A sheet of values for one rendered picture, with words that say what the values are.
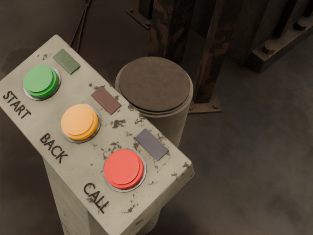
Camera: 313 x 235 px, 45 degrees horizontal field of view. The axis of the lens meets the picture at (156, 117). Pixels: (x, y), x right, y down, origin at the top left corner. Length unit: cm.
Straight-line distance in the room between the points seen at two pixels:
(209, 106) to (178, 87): 66
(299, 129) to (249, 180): 27
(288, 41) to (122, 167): 113
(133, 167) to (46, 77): 15
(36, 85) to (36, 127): 5
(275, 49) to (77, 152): 107
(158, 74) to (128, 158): 23
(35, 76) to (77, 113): 7
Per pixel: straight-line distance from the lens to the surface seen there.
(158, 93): 56
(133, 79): 58
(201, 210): 105
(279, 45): 142
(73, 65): 46
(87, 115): 42
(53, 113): 44
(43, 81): 46
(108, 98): 43
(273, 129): 125
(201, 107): 122
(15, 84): 48
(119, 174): 38
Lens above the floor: 95
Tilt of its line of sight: 54 degrees down
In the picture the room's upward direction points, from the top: 10 degrees clockwise
